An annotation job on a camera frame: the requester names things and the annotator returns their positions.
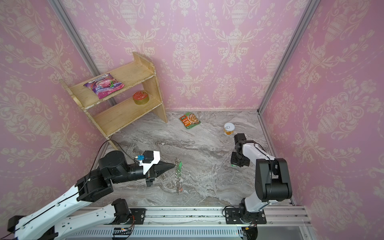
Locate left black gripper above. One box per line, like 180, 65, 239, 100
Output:
110, 157, 176, 187

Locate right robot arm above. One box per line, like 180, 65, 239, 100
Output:
231, 133, 293, 223

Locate aluminium mounting rail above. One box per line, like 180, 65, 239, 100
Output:
59, 205, 313, 228

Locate yellow can white lid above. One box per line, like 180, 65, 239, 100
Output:
224, 123, 235, 136

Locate slotted cable duct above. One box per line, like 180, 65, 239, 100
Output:
66, 226, 243, 240

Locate green orange food packet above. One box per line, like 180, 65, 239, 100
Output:
179, 112, 201, 129

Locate wooden two-tier shelf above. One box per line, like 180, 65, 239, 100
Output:
60, 52, 168, 140

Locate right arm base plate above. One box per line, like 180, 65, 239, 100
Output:
222, 207, 267, 225

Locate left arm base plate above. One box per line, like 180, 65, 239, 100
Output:
109, 208, 147, 225

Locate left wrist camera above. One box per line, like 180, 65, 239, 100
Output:
135, 151, 161, 175

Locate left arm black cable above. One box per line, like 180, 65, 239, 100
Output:
89, 139, 136, 175

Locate purple snack bag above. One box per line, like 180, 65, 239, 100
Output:
84, 74, 125, 99

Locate metal key organizer ring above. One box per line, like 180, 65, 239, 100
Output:
173, 158, 184, 193

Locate red lid round tin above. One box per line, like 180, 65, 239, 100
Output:
133, 91, 150, 105

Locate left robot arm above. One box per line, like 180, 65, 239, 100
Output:
7, 151, 175, 240

